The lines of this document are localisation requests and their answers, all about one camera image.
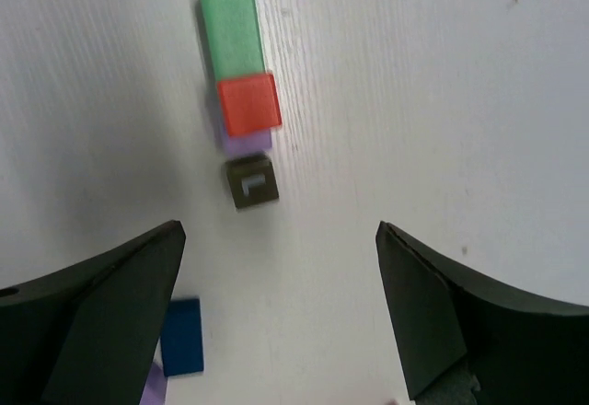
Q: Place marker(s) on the purple cube block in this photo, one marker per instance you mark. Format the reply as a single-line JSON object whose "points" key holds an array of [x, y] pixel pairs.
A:
{"points": [[237, 146]]}

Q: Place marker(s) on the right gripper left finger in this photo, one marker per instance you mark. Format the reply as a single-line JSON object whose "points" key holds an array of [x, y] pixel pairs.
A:
{"points": [[87, 334]]}

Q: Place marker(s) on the brown cube block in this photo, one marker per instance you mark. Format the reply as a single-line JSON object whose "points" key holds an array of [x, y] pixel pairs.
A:
{"points": [[251, 180]]}

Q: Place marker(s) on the small purple block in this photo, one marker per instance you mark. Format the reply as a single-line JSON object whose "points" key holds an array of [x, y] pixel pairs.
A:
{"points": [[155, 387]]}

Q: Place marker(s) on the green rectangular block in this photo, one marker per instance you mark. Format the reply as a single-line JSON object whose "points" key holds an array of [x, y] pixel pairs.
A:
{"points": [[233, 34]]}

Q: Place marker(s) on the orange cube block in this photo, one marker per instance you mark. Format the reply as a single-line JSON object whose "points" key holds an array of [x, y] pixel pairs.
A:
{"points": [[250, 104]]}

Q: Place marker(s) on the blue rectangular block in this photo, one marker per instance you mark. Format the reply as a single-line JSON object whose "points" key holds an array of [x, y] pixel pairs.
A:
{"points": [[181, 338]]}

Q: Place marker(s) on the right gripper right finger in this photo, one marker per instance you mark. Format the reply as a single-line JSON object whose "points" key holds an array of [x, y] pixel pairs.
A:
{"points": [[466, 338]]}

